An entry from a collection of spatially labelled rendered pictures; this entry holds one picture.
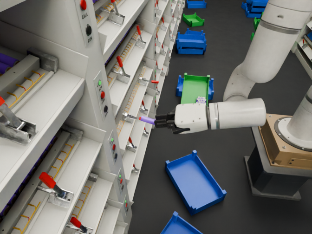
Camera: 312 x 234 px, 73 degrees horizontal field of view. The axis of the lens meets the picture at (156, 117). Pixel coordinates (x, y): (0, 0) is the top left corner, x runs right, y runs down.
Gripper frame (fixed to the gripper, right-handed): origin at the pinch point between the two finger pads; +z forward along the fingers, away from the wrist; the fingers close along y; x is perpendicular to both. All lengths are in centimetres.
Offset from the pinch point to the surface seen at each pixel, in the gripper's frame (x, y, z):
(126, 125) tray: 6.2, -6.4, 16.7
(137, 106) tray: 7.0, -19.1, 14.9
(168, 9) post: -3, -122, 8
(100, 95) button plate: -22.6, 14.4, 7.3
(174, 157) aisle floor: 59, -30, 9
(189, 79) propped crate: 48, -102, -1
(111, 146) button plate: -5.0, 14.4, 11.9
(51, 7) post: -42.3, 18.6, 5.4
